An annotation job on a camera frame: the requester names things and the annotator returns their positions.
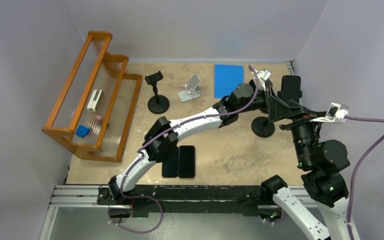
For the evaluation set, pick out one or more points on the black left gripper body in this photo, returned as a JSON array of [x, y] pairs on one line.
[[260, 102]]

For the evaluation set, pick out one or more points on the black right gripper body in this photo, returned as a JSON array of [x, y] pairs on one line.
[[304, 137]]

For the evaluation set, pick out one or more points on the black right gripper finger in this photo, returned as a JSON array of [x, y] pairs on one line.
[[279, 109], [293, 124]]

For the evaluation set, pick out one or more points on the black tall phone stand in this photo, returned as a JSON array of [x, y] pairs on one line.
[[261, 126]]

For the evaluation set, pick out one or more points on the black phone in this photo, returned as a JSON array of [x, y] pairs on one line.
[[187, 162], [290, 88]]

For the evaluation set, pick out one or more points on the black round-base phone stand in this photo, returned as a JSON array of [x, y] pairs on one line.
[[157, 104]]

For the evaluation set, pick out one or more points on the black smartphone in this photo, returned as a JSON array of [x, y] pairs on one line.
[[170, 167]]

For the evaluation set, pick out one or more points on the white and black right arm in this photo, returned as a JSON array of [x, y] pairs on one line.
[[329, 192]]

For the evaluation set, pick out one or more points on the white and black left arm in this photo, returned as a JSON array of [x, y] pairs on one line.
[[161, 140]]

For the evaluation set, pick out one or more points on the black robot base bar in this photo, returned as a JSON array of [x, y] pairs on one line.
[[246, 200]]

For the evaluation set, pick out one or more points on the white folding phone stand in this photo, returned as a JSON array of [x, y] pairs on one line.
[[191, 89]]

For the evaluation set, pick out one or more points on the blue rectangular mat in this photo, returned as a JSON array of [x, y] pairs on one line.
[[226, 78]]

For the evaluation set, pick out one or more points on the white device on rack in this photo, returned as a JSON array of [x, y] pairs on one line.
[[94, 100]]

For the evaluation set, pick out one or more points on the orange wooden rack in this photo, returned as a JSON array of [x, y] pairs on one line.
[[96, 68]]

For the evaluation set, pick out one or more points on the blue object on rack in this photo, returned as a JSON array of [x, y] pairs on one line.
[[82, 131]]

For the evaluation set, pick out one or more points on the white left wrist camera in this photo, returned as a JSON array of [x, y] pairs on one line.
[[263, 80]]

